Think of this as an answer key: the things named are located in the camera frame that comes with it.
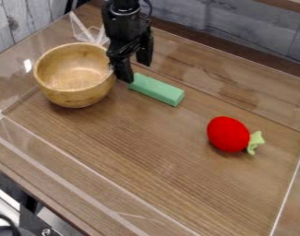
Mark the green rectangular stick block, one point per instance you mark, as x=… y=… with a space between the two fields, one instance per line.
x=156 y=89

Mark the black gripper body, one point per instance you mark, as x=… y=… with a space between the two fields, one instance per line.
x=124 y=26

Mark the clear acrylic corner bracket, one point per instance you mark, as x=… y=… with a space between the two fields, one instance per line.
x=83 y=34

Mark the red knitted strawberry toy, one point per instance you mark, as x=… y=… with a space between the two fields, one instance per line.
x=229 y=135

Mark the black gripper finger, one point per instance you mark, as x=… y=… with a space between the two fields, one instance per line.
x=122 y=69
x=144 y=51

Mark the brown wooden bowl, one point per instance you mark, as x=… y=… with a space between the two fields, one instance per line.
x=73 y=74

